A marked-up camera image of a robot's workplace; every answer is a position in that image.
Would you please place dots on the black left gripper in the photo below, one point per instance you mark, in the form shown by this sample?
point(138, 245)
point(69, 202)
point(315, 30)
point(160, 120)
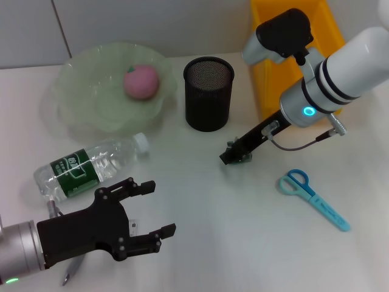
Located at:
point(85, 234)

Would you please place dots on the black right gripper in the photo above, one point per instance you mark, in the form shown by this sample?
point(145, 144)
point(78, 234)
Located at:
point(264, 132)

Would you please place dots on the clear water bottle green label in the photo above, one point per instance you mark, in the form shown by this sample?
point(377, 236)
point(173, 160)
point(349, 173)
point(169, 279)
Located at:
point(100, 158)

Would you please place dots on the pink peach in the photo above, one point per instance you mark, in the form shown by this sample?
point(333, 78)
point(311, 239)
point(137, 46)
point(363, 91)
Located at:
point(141, 83)

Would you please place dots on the transparent plastic ruler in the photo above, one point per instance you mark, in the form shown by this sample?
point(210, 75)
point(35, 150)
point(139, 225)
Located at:
point(135, 226)

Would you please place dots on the black mesh pen holder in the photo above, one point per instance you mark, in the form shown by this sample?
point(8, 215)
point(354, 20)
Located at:
point(208, 103)

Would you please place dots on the blue scissors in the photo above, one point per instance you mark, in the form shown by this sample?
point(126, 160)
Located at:
point(299, 187)

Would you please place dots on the silver ballpoint pen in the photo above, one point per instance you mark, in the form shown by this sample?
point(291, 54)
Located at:
point(71, 270)

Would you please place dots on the green glass fruit plate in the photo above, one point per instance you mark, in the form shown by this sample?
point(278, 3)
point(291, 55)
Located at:
point(91, 91)

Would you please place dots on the yellow plastic bin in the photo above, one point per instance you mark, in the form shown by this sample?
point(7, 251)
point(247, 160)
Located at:
point(267, 88)

